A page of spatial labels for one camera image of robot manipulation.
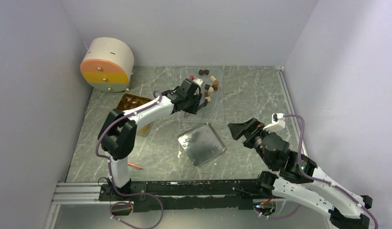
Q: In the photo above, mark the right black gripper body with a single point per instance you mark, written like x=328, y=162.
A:
x=254, y=140

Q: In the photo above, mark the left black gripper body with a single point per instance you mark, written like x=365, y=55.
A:
x=193, y=103

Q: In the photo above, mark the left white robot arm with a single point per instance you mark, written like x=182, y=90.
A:
x=117, y=136

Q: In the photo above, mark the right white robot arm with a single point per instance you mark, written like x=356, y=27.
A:
x=296, y=177

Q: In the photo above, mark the gold chocolate box tray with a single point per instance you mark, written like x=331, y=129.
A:
x=131, y=101

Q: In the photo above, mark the clear plastic tray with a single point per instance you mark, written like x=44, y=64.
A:
x=214, y=111

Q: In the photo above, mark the square silver metal lid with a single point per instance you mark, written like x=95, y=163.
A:
x=201, y=144

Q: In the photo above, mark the round pastel drawer box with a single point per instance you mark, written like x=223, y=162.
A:
x=108, y=65

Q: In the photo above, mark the red pen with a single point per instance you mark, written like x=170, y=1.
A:
x=134, y=166

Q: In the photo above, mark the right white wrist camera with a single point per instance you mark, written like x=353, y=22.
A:
x=277, y=123

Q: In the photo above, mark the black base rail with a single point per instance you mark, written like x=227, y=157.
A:
x=242, y=194

